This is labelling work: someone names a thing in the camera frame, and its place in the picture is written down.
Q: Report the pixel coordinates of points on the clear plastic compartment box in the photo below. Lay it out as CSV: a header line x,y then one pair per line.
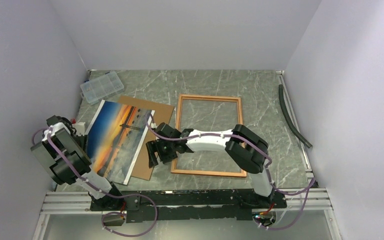
x,y
98,88

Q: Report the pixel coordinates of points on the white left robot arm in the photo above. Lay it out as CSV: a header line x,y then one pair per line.
x,y
61,152

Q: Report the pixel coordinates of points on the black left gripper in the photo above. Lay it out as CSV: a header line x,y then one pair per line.
x,y
84,139

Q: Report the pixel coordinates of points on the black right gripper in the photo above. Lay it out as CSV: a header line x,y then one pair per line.
x,y
153,147

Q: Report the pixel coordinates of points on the aluminium rail frame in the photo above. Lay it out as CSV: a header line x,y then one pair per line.
x,y
258,90

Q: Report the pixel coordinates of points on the orange wooden picture frame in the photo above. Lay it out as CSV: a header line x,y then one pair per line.
x,y
208,140

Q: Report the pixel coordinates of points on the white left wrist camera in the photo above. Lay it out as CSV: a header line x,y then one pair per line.
x,y
79,128

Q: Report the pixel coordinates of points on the sunset landscape photo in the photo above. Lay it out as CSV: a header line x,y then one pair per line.
x,y
115,137

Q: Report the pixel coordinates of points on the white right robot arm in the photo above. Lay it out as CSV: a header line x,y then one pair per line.
x,y
244,147

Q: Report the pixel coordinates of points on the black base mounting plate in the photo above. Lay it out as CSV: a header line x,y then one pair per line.
x,y
163,205

